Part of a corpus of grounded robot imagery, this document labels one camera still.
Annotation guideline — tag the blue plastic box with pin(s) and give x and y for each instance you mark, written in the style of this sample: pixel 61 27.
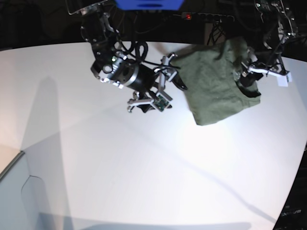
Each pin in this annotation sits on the blue plastic box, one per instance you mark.
pixel 135 5

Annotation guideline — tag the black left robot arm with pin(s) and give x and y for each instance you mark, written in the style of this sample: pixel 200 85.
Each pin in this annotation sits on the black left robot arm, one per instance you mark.
pixel 278 26

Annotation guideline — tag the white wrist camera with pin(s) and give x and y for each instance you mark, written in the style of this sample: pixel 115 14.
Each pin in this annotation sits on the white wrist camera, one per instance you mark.
pixel 283 81
pixel 161 104

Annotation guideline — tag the white power strip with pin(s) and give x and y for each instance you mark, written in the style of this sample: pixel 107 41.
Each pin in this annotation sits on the white power strip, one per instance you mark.
pixel 207 18

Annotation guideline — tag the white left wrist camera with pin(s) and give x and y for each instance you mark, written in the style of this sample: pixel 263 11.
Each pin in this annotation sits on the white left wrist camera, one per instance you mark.
pixel 283 81

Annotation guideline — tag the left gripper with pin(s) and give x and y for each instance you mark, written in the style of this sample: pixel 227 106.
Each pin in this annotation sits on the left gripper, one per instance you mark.
pixel 259 64

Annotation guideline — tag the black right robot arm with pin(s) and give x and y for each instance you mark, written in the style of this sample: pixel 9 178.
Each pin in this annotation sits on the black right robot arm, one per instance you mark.
pixel 125 67

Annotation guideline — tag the black device with label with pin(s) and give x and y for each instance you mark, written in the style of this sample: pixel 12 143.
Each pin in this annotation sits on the black device with label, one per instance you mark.
pixel 294 213

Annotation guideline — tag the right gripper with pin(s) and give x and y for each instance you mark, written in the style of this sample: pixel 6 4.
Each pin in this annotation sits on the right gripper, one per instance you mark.
pixel 148 83

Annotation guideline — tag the green t-shirt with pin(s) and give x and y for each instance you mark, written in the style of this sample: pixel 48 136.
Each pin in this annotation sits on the green t-shirt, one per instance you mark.
pixel 211 74

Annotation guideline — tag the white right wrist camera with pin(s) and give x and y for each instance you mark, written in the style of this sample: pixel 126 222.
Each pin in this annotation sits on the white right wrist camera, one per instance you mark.
pixel 161 104

